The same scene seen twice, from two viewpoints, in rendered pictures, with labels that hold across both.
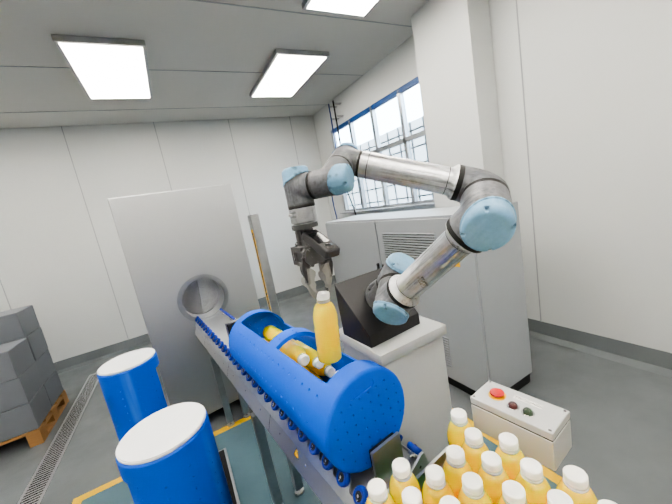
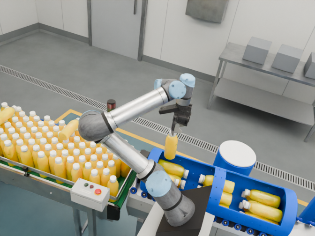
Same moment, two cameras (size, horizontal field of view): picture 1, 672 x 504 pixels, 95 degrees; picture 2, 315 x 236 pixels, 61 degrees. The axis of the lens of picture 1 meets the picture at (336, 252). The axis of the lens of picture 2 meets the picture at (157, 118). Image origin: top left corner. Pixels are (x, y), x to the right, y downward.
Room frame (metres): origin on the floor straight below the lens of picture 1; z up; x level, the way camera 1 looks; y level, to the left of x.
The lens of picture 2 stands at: (1.61, -0.81, 2.40)
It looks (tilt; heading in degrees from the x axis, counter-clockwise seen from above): 37 degrees down; 136
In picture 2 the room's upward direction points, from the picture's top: 9 degrees clockwise
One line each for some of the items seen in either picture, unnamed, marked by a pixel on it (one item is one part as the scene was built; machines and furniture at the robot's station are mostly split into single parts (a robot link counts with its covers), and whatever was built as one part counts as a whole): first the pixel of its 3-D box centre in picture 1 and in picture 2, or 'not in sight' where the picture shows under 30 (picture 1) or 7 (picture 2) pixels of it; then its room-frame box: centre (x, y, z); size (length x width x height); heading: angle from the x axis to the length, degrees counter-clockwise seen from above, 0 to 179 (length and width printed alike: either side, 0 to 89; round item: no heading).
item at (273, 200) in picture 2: not in sight; (263, 197); (1.34, 0.44, 1.10); 0.19 x 0.07 x 0.07; 33
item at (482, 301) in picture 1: (404, 284); not in sight; (3.06, -0.64, 0.72); 2.15 x 0.54 x 1.45; 27
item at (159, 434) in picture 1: (163, 429); (237, 153); (0.97, 0.70, 1.03); 0.28 x 0.28 x 0.01
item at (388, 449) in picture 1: (386, 461); (139, 176); (0.72, -0.03, 0.99); 0.10 x 0.02 x 0.12; 123
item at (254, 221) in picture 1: (278, 329); not in sight; (2.15, 0.52, 0.85); 0.06 x 0.06 x 1.70; 33
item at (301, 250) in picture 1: (307, 244); (182, 112); (0.87, 0.07, 1.59); 0.09 x 0.08 x 0.12; 34
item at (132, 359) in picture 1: (127, 360); not in sight; (1.64, 1.26, 1.03); 0.28 x 0.28 x 0.01
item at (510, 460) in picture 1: (512, 479); (94, 182); (0.60, -0.30, 0.99); 0.07 x 0.07 x 0.19
